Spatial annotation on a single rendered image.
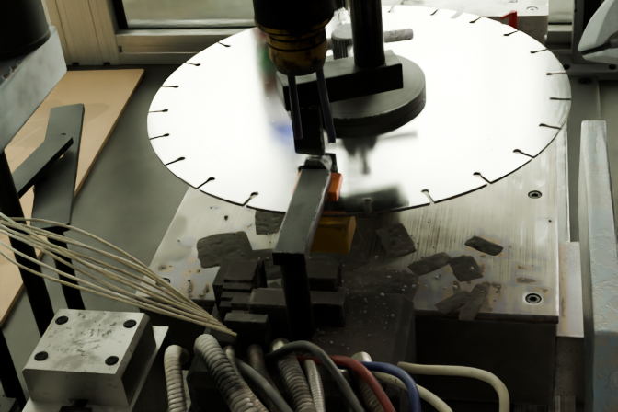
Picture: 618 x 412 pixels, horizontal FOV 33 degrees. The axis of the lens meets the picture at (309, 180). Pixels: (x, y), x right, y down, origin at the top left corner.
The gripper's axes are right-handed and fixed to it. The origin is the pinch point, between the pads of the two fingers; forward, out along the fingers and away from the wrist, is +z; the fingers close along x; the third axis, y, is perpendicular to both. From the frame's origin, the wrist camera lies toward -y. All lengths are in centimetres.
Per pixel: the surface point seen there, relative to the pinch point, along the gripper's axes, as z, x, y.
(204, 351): 19.2, 3.0, -27.9
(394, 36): 13.0, 7.8, 1.1
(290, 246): 12.7, 5.1, -23.4
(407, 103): 13.5, 3.5, -2.0
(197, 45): 58, 13, 38
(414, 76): 14.0, 4.1, 1.9
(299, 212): 13.4, 5.6, -20.0
